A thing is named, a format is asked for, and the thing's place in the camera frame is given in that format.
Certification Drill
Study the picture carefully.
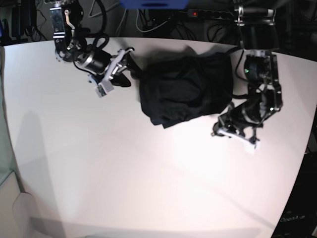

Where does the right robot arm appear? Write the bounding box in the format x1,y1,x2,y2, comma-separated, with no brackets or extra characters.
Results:
50,0,143,98

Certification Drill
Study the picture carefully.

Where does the dark navy long-sleeve shirt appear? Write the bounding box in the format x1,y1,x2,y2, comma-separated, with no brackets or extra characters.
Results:
132,49,234,128

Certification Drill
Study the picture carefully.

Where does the grey cable on floor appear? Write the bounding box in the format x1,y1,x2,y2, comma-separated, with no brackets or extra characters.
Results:
115,9,129,36

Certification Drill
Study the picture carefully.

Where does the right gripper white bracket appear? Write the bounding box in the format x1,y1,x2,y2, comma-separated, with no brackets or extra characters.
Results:
73,46,144,99

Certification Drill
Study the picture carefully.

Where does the black adapter box with cables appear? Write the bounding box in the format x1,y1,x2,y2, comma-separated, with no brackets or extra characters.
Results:
142,24,171,39

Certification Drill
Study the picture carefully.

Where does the black power strip red switch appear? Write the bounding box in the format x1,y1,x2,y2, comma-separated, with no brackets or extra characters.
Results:
185,9,234,20

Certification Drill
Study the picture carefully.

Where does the black device on floor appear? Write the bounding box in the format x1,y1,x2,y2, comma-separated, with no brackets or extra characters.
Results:
11,0,37,42

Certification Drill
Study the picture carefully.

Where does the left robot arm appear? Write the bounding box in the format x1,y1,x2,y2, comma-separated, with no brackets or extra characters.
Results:
212,0,283,153

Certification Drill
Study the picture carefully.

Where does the black OpenArm case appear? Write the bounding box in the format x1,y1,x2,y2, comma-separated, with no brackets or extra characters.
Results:
272,152,317,238

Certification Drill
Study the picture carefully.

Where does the blue box at top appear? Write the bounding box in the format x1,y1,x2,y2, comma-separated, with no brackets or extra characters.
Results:
119,0,189,9

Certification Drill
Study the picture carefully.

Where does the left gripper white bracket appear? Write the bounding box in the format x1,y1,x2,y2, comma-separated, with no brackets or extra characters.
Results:
210,102,261,156

